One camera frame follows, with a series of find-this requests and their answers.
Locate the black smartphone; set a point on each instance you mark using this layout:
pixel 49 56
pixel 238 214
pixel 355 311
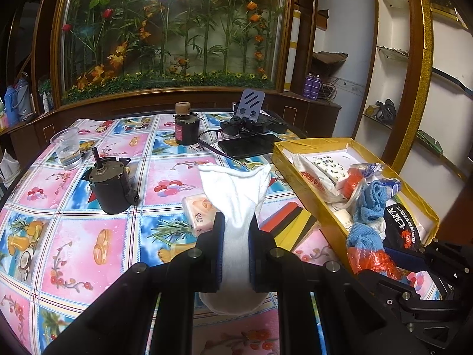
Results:
pixel 245 147

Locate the white rolled poster tube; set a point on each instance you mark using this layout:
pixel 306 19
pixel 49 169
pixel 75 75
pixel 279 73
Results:
pixel 292 49

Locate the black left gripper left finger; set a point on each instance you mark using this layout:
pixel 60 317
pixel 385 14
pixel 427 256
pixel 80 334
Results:
pixel 200 268

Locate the black sanitary pad packet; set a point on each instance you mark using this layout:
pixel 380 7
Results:
pixel 400 228

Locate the black electric motor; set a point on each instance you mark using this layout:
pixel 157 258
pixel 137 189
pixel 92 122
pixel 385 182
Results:
pixel 110 184

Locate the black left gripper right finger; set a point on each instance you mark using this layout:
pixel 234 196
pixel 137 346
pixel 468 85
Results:
pixel 274 269

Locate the white red plastic bag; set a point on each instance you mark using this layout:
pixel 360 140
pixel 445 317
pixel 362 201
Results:
pixel 324 175

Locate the purple spray bottles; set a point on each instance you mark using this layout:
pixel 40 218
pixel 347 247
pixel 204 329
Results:
pixel 312 86

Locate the blue thermos jug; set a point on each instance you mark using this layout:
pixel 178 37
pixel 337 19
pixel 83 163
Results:
pixel 18 103

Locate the black camera pouch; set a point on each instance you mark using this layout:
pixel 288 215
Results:
pixel 262 125

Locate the blue towel cloth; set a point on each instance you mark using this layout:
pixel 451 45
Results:
pixel 368 229

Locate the yellow cardboard box tray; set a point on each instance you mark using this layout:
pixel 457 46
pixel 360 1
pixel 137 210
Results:
pixel 363 167

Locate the flower bamboo wall mural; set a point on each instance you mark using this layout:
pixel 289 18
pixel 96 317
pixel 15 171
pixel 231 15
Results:
pixel 117 46

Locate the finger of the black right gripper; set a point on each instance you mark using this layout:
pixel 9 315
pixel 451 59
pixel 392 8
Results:
pixel 407 259

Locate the black eyeglasses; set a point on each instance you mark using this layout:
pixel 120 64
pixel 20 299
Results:
pixel 208 140

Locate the pink tissue packet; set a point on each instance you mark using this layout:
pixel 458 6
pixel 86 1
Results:
pixel 200 213

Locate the clear plastic cup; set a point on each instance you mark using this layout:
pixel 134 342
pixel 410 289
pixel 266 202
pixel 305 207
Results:
pixel 67 148

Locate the purple phone stand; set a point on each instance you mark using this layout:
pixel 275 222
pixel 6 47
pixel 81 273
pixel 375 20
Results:
pixel 250 104

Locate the dark ink bottle cork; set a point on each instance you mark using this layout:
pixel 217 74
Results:
pixel 187 124

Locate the white sock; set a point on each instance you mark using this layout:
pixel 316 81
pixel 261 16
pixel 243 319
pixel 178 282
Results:
pixel 239 196

